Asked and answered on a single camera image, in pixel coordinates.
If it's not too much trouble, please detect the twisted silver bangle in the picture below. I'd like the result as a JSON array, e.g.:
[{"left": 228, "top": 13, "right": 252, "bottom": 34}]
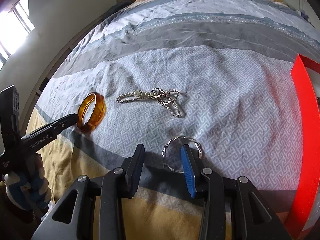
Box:
[{"left": 161, "top": 135, "right": 203, "bottom": 174}]

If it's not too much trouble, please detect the amber bangle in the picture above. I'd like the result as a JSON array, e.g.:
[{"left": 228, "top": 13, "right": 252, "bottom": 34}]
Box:
[{"left": 76, "top": 92, "right": 106, "bottom": 133}]

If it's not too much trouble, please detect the silver chain necklace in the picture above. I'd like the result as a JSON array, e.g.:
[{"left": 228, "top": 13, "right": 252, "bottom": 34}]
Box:
[{"left": 116, "top": 87, "right": 187, "bottom": 119}]

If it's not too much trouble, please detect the red jewelry box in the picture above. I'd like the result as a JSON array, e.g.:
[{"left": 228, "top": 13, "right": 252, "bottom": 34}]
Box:
[{"left": 284, "top": 54, "right": 319, "bottom": 239}]

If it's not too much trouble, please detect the gloved left hand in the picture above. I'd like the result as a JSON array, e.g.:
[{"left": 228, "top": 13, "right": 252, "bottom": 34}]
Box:
[{"left": 4, "top": 153, "right": 52, "bottom": 211}]

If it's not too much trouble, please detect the window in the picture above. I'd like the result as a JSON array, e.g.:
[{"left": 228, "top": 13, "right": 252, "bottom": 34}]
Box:
[{"left": 0, "top": 0, "right": 35, "bottom": 68}]

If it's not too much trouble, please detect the striped duvet cover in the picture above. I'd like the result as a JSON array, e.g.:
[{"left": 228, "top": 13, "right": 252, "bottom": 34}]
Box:
[{"left": 27, "top": 0, "right": 319, "bottom": 239}]

